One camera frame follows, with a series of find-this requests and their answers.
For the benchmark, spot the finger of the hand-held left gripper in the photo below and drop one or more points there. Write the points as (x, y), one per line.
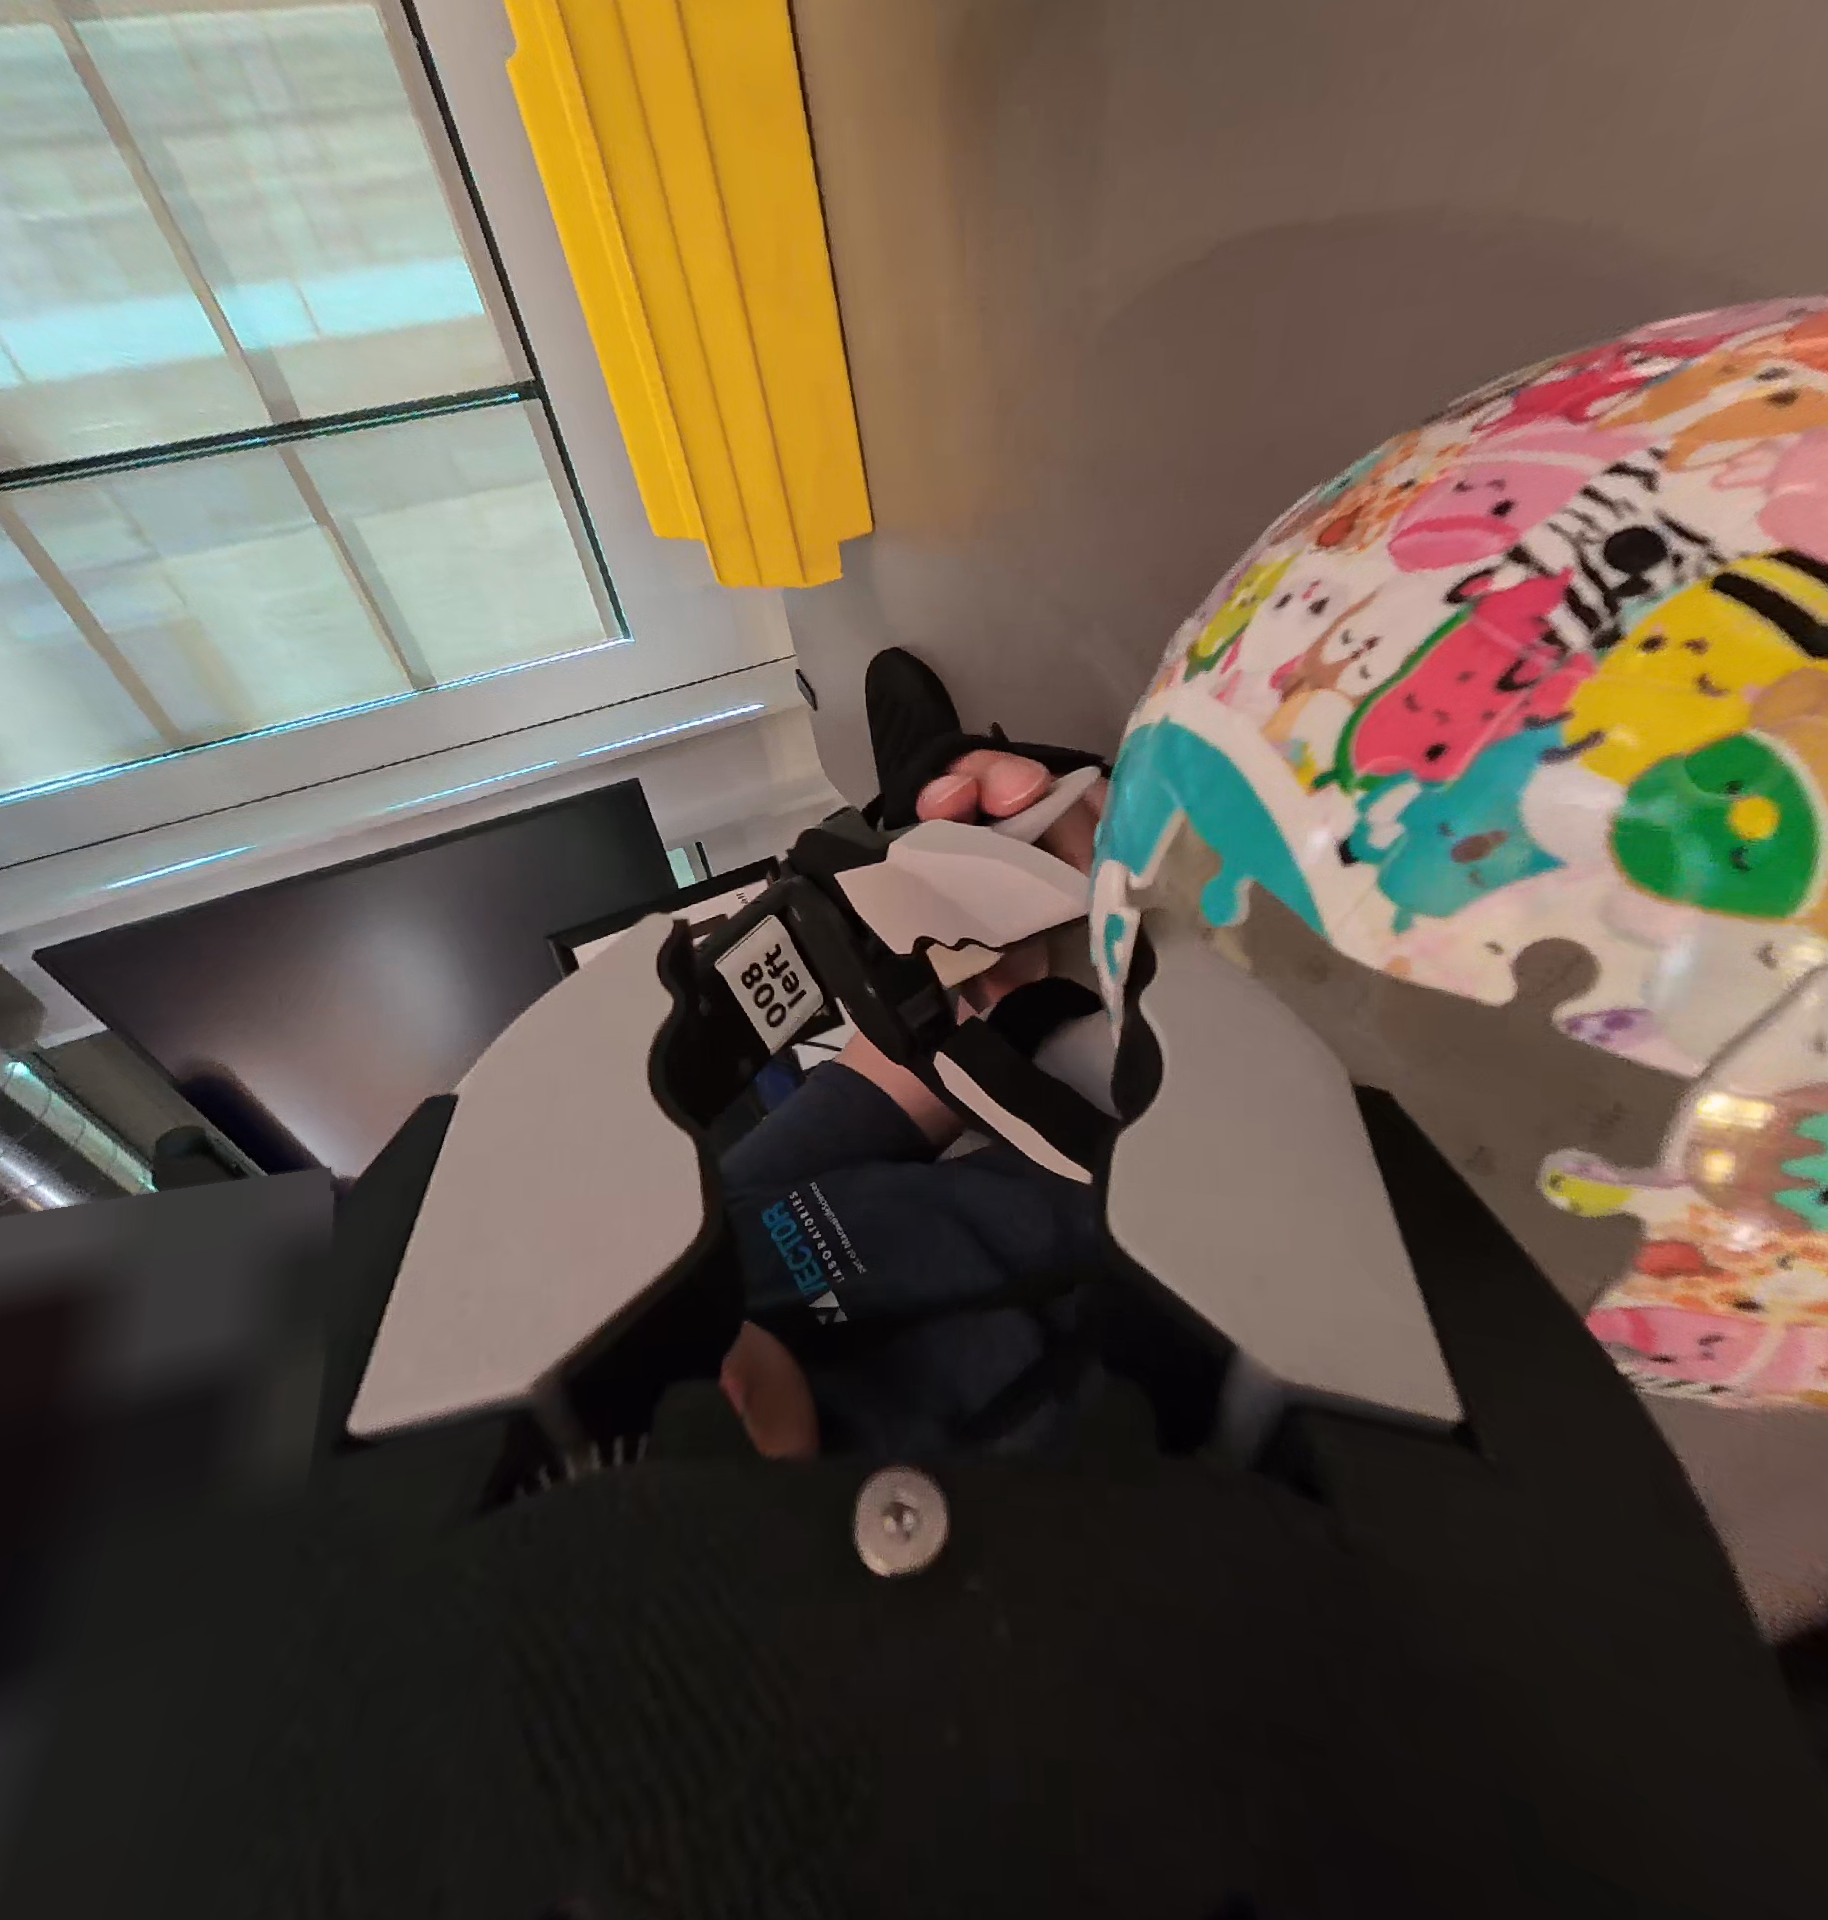
(974, 892)
(1048, 1050)

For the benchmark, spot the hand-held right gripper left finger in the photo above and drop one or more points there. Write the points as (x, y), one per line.
(524, 1185)

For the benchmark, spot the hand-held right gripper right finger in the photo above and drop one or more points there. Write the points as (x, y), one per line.
(1274, 1201)

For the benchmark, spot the colourful puzzle ball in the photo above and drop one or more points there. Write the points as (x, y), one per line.
(1528, 705)

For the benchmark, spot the person's left forearm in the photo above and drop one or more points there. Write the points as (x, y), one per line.
(893, 1102)

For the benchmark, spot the person's left hand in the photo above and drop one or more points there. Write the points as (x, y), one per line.
(914, 734)

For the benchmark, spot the person's dark blue shirt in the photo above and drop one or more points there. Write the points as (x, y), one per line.
(929, 1261)

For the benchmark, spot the stack of yellow bins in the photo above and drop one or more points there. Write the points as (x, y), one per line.
(704, 270)

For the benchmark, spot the white framed window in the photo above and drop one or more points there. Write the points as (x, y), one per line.
(238, 375)

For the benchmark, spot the silver ventilation duct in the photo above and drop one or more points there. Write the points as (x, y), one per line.
(29, 1118)

